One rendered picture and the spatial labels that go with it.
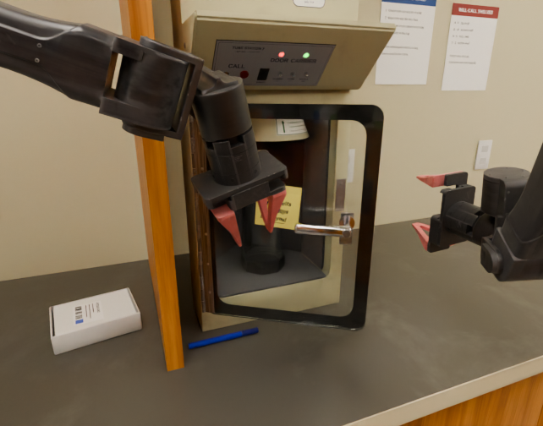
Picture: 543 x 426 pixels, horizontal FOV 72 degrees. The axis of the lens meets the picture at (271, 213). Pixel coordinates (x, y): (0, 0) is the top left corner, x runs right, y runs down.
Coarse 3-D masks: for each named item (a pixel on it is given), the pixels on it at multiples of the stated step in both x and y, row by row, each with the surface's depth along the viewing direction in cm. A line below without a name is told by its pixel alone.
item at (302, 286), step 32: (256, 128) 61; (288, 128) 60; (320, 128) 59; (352, 128) 58; (288, 160) 62; (320, 160) 60; (352, 160) 60; (320, 192) 62; (352, 192) 61; (256, 224) 66; (224, 256) 70; (256, 256) 68; (288, 256) 67; (320, 256) 66; (352, 256) 65; (224, 288) 72; (256, 288) 70; (288, 288) 69; (320, 288) 68; (352, 288) 66; (288, 320) 71; (320, 320) 70; (352, 320) 68
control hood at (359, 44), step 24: (192, 24) 51; (216, 24) 51; (240, 24) 52; (264, 24) 52; (288, 24) 54; (312, 24) 55; (336, 24) 56; (360, 24) 57; (384, 24) 59; (192, 48) 53; (336, 48) 60; (360, 48) 61; (336, 72) 65; (360, 72) 66
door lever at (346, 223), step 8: (344, 216) 62; (296, 224) 60; (304, 224) 60; (312, 224) 60; (320, 224) 60; (344, 224) 61; (352, 224) 62; (296, 232) 60; (304, 232) 60; (312, 232) 59; (320, 232) 59; (328, 232) 59; (336, 232) 59; (344, 232) 58
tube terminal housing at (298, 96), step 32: (192, 0) 58; (224, 0) 60; (256, 0) 62; (288, 0) 64; (352, 0) 68; (256, 96) 66; (288, 96) 69; (320, 96) 71; (352, 96) 73; (192, 192) 68; (192, 224) 73; (192, 256) 78; (192, 288) 85; (224, 320) 78
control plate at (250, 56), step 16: (224, 48) 54; (240, 48) 55; (256, 48) 56; (272, 48) 57; (288, 48) 57; (304, 48) 58; (320, 48) 59; (224, 64) 57; (240, 64) 58; (256, 64) 59; (272, 64) 59; (288, 64) 60; (304, 64) 61; (320, 64) 62; (256, 80) 62; (272, 80) 63; (288, 80) 64; (304, 80) 64
